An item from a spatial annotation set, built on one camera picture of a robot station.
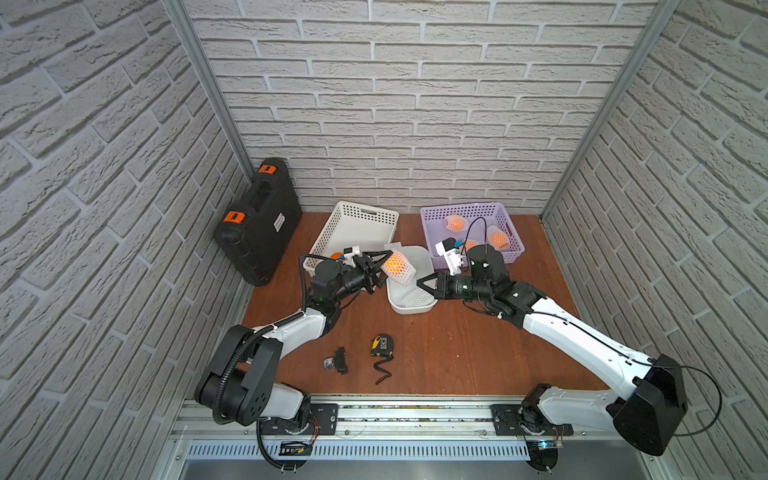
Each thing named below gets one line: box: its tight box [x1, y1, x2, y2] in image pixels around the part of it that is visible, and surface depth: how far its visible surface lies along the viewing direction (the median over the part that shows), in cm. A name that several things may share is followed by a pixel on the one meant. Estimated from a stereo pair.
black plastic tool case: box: [213, 157, 303, 287], surface depth 91 cm
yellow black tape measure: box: [370, 334, 394, 357], surface depth 85 cm
